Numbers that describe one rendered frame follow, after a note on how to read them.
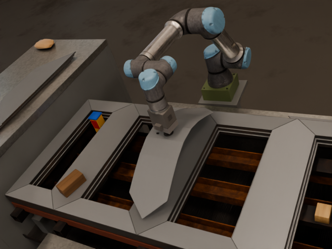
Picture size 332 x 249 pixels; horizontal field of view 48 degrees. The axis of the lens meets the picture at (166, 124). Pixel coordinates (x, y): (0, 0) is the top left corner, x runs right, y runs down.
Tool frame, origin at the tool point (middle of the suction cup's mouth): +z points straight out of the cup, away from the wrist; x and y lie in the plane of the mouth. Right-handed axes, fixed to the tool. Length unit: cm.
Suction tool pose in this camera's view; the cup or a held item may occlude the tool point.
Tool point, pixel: (169, 135)
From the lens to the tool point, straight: 159.4
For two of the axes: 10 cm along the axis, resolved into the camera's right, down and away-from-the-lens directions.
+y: 7.7, 2.3, -6.0
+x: 5.9, -6.4, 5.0
